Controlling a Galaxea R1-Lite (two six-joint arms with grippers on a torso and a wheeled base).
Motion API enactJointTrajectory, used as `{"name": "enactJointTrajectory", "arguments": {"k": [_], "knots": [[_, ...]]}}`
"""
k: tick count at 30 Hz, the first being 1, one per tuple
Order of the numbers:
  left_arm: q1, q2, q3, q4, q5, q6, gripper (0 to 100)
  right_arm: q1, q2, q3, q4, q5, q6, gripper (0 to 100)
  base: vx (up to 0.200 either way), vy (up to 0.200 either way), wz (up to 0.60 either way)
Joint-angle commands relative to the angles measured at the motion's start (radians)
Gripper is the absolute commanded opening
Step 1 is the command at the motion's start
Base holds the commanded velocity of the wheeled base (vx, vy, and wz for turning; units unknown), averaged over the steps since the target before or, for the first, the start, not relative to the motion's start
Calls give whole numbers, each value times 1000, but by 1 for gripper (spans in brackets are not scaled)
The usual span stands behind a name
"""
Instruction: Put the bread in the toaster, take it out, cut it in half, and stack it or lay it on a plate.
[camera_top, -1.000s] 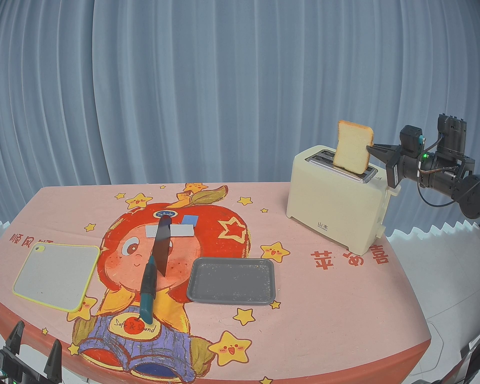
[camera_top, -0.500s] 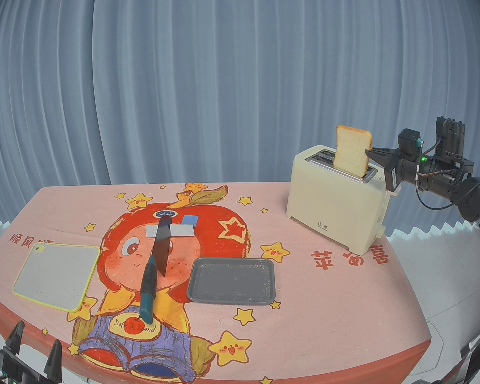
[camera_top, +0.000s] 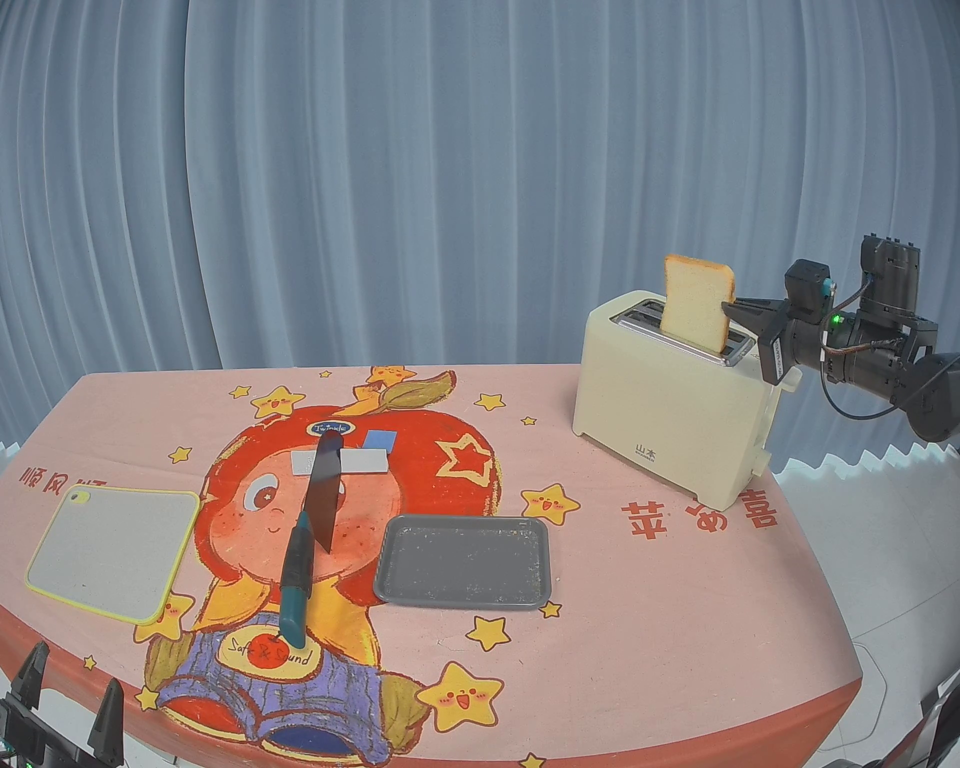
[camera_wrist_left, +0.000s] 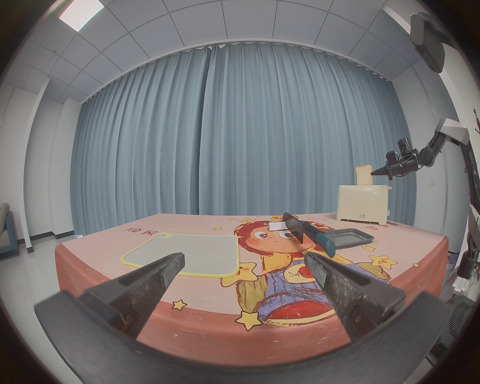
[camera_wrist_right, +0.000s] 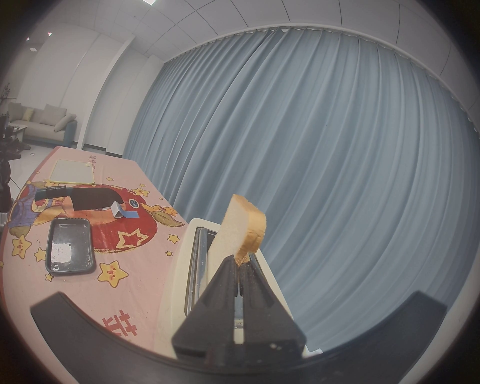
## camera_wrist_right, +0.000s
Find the cream toaster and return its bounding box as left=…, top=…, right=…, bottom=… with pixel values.
left=154, top=217, right=323, bottom=359

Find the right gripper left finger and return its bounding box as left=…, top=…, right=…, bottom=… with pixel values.
left=172, top=256, right=239, bottom=366

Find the slice of bread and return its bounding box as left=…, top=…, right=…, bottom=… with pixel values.
left=207, top=194, right=268, bottom=297

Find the cutting board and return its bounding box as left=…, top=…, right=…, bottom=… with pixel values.
left=49, top=159, right=96, bottom=185

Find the blue curtain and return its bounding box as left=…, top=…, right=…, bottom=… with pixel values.
left=122, top=25, right=480, bottom=351

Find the beige sofa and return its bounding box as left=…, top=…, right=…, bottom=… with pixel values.
left=7, top=102, right=78, bottom=148

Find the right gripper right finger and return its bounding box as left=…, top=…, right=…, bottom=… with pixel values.
left=239, top=262, right=307, bottom=361

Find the dark grey tray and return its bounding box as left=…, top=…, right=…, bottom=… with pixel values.
left=45, top=218, right=97, bottom=277

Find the knife with blue-green handle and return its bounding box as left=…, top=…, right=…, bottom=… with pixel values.
left=35, top=186, right=123, bottom=211

